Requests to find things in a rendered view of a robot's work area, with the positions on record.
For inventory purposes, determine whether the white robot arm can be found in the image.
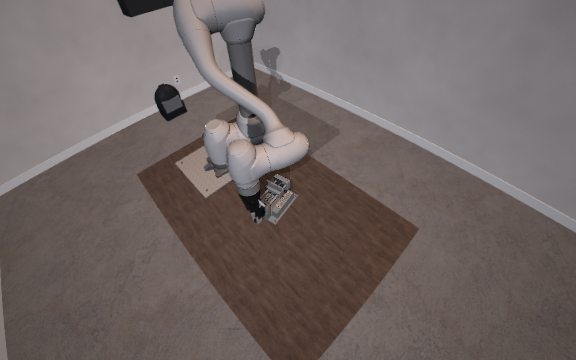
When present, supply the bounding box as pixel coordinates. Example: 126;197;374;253
173;0;309;196

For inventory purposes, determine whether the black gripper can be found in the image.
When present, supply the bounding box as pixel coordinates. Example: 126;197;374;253
238;190;267;224

